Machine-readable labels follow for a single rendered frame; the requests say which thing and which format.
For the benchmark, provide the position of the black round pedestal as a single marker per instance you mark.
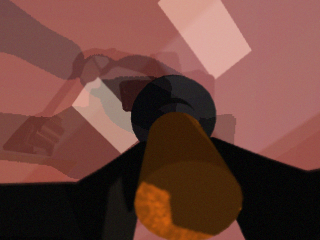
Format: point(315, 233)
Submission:
point(172, 93)

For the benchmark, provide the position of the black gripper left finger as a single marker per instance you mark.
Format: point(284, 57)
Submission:
point(99, 206)

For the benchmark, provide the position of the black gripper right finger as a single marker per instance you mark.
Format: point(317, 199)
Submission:
point(280, 202)

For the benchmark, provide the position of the orange knob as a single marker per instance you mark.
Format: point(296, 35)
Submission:
point(185, 190)

